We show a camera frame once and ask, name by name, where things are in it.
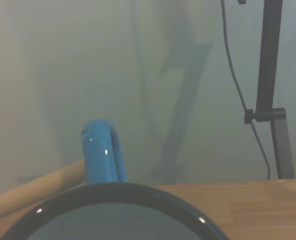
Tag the blue enamel mug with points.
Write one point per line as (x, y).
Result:
(97, 160)

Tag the black camera stand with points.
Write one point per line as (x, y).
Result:
(269, 62)

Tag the wooden mug tree black base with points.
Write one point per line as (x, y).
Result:
(25, 192)

